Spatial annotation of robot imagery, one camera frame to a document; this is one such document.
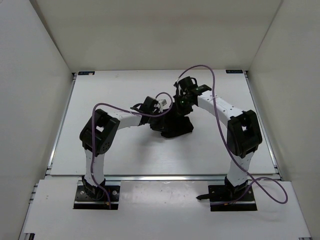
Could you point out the black skirt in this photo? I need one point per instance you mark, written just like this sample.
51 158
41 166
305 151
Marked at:
173 124

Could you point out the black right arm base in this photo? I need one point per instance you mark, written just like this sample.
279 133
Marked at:
229 198

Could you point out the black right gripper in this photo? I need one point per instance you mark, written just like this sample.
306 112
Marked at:
177 98

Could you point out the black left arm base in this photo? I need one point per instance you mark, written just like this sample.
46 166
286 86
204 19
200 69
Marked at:
97 199

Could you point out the dark right corner label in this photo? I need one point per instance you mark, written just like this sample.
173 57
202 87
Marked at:
234 71

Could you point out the dark corner label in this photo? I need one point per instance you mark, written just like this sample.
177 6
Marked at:
234 71
86 73

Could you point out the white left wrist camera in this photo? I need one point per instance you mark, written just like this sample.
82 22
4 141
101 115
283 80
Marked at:
161 103

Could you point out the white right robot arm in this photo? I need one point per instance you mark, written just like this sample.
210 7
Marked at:
243 135

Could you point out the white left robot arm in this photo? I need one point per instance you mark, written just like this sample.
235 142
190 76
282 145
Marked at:
98 134

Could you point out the dark left corner label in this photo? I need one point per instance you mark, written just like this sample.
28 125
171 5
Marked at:
86 73

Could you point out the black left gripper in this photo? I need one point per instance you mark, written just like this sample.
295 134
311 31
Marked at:
154 111

